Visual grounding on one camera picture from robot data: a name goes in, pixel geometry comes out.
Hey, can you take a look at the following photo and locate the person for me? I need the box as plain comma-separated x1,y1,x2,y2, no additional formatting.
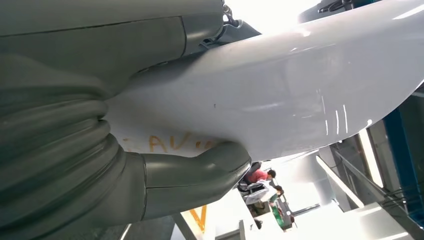
245,168,277,185
264,184,286,204

